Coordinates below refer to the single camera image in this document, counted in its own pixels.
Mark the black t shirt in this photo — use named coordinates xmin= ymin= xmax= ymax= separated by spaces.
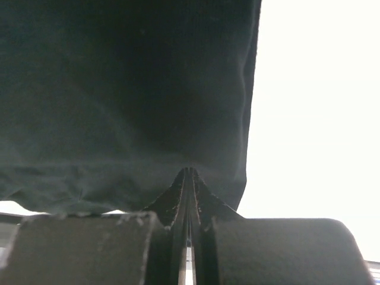
xmin=1 ymin=1 xmax=261 ymax=213

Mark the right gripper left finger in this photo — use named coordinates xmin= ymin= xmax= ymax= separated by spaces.
xmin=1 ymin=169 xmax=189 ymax=284

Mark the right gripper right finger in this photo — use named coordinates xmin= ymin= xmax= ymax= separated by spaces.
xmin=189 ymin=169 xmax=374 ymax=284

